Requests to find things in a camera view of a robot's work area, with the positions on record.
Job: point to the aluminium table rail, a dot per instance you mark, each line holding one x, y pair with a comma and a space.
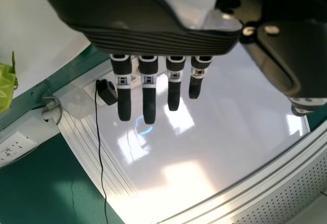
255, 185
115, 167

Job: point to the clear plastic cover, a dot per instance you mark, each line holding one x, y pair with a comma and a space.
74, 101

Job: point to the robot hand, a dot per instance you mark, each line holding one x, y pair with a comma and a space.
153, 9

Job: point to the yellow-green bag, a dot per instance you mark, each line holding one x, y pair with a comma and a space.
6, 86

